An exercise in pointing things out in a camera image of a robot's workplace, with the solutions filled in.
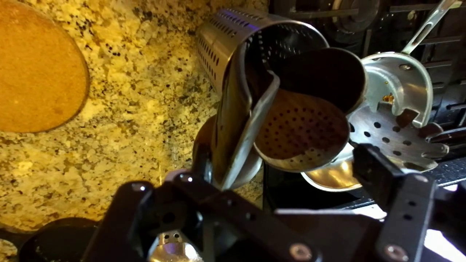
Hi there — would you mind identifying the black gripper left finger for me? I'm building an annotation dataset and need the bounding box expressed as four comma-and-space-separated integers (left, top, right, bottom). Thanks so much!
82, 180, 200, 262

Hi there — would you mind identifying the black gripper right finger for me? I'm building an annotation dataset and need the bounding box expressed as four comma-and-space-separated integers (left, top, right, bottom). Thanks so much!
354, 144, 436, 262

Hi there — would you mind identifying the perforated steel utensil holder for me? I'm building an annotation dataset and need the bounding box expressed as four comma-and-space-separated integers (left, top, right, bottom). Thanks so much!
197, 8, 328, 189

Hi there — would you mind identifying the stainless steel frying pan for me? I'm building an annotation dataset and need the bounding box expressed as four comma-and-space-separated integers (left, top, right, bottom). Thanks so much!
302, 144, 361, 192

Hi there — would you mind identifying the dark wooden spatula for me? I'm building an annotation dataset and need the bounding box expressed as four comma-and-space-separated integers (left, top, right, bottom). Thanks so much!
255, 88, 350, 173

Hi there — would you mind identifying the round cork trivet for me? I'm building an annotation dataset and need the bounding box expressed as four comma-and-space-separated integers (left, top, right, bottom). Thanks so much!
0, 0, 90, 132

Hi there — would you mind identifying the stainless steel stove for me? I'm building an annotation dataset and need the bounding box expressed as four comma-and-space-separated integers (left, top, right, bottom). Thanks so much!
264, 0, 457, 209

